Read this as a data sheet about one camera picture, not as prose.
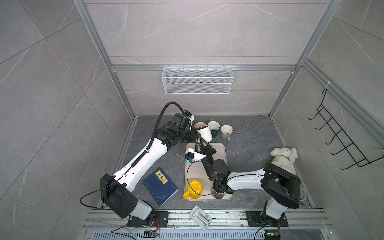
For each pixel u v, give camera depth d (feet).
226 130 3.40
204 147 2.25
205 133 2.51
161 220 2.41
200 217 2.39
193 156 2.12
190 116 2.30
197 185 2.45
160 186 2.79
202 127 2.67
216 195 2.58
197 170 2.69
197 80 3.30
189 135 2.16
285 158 2.85
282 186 1.49
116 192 1.28
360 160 1.91
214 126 3.33
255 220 2.40
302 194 2.67
